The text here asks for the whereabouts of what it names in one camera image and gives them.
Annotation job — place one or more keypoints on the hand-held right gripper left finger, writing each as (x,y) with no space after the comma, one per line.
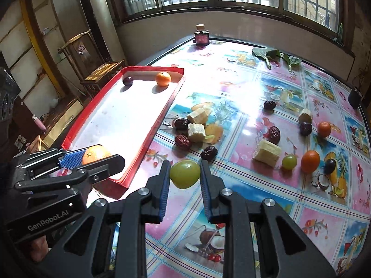
(165,192)

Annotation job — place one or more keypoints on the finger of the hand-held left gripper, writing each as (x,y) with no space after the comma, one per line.
(72,158)
(104,166)

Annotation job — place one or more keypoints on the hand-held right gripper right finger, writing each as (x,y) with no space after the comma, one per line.
(205,192)

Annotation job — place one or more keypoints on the orange mandarin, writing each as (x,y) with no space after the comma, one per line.
(324,129)
(163,79)
(97,153)
(310,162)

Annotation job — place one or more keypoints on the green grape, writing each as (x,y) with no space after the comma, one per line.
(185,174)
(289,162)

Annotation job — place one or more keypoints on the dried red date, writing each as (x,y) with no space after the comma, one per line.
(209,153)
(274,135)
(181,124)
(269,105)
(182,142)

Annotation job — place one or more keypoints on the red rimmed white tray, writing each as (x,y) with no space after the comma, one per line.
(124,115)

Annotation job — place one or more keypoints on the pale sugarcane piece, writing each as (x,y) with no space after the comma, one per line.
(196,132)
(305,116)
(267,152)
(197,115)

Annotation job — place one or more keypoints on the person's left hand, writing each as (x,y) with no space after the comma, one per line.
(39,249)

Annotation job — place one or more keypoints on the small wooden stool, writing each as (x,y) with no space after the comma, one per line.
(37,144)

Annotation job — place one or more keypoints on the low wooden cabinet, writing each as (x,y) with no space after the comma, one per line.
(62,121)

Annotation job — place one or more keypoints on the pink bottle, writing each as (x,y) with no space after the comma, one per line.
(38,121)

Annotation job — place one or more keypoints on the white power strip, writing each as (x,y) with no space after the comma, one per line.
(21,142)

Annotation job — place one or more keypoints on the wooden chair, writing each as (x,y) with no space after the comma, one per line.
(98,72)

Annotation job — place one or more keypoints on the fruit printed tablecloth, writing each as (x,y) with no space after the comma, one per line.
(255,81)

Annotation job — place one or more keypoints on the white tower air conditioner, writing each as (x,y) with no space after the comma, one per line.
(98,20)

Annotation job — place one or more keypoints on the large green leaf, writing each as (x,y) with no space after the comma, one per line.
(265,53)

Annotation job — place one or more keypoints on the dark red glass bottle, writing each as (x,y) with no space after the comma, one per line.
(201,36)

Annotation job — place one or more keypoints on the small green leaf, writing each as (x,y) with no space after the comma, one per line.
(292,60)

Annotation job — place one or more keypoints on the small black box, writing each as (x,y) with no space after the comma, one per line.
(354,98)

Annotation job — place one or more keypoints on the green bottle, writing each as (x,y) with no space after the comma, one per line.
(340,31)

